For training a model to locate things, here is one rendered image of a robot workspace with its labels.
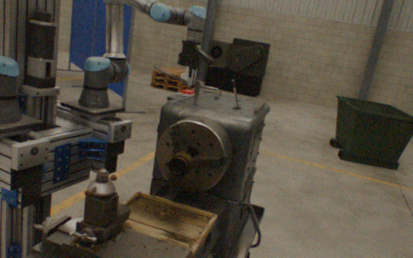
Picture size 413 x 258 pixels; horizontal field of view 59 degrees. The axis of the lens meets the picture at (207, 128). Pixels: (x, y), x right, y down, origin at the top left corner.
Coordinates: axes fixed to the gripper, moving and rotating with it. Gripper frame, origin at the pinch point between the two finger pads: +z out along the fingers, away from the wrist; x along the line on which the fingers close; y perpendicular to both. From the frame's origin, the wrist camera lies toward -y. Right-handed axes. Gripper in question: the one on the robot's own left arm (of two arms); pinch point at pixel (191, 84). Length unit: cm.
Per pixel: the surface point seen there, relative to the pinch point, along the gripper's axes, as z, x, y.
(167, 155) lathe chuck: 28.5, 23.5, -1.7
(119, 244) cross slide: 38, 79, -12
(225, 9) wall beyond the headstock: -93, -979, 259
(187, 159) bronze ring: 23.7, 34.9, -14.6
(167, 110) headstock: 12.8, 7.3, 7.6
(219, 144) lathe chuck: 18.1, 23.4, -23.7
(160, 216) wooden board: 46, 43, -10
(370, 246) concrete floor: 135, -162, -132
